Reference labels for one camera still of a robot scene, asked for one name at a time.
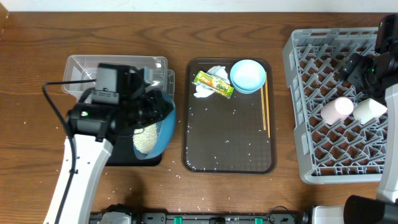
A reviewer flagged dark blue plate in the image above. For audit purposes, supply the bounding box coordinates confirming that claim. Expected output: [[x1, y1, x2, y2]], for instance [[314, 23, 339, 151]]
[[133, 91, 176, 160]]

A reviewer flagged white rice pile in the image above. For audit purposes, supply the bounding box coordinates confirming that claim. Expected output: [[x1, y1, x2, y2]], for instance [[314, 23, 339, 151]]
[[133, 124, 158, 154]]

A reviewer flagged small white cup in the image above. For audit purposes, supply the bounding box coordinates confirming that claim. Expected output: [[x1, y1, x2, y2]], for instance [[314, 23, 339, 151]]
[[353, 98, 387, 124]]

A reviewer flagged pink plastic cup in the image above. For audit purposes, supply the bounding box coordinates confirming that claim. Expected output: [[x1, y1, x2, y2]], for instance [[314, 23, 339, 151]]
[[320, 96, 354, 125]]

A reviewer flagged green yellow snack wrapper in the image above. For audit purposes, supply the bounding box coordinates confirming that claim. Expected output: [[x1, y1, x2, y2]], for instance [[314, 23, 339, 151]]
[[193, 71, 234, 98]]

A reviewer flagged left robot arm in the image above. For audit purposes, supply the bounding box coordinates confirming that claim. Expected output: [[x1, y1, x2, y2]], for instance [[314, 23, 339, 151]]
[[44, 63, 175, 223]]

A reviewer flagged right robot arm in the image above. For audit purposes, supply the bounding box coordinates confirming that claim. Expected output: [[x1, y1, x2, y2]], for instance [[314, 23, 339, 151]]
[[302, 14, 397, 223]]

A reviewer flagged grey dishwasher rack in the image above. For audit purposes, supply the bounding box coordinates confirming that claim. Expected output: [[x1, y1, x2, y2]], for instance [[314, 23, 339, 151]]
[[282, 27, 388, 184]]

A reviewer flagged black plastic tray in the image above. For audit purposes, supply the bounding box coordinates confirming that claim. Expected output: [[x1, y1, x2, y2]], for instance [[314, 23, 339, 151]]
[[106, 136, 162, 167]]

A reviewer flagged clear plastic bin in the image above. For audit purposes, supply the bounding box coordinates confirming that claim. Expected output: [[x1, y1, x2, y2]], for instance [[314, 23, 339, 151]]
[[62, 55, 175, 105]]

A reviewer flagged crumpled white tissue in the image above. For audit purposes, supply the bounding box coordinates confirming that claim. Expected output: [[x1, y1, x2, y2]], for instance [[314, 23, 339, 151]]
[[193, 65, 230, 98]]

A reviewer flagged brown serving tray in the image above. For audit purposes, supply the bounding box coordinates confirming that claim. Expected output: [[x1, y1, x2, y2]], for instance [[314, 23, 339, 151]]
[[182, 58, 277, 174]]

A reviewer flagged right wooden chopstick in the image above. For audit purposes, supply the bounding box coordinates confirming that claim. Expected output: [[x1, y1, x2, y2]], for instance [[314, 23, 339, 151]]
[[264, 72, 271, 139]]

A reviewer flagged wooden chopstick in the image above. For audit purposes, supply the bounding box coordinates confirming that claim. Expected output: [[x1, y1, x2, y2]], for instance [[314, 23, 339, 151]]
[[264, 72, 271, 139], [260, 86, 267, 131]]

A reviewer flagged light blue bowl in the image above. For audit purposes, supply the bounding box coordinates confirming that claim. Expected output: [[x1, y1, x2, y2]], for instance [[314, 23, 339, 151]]
[[229, 59, 267, 95]]

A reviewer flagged left wooden chopstick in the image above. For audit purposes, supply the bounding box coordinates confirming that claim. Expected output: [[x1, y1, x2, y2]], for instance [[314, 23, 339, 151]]
[[260, 86, 267, 131]]

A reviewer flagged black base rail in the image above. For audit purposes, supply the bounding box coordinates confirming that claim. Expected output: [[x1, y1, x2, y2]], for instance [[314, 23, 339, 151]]
[[88, 204, 311, 224]]

